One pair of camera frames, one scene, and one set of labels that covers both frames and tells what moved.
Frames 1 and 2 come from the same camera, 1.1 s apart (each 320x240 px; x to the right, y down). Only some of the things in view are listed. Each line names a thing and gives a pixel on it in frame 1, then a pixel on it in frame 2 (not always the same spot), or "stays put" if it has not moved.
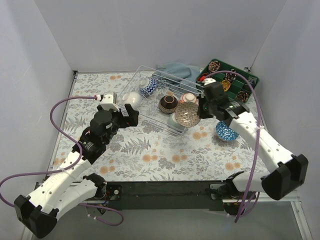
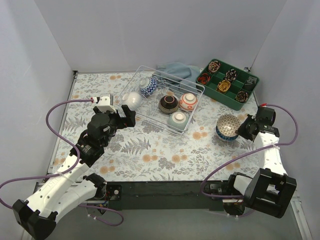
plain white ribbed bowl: (133, 98) stays put
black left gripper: (122, 118) stays put
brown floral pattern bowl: (187, 114) to (226, 126)
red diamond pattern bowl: (225, 133) stays put
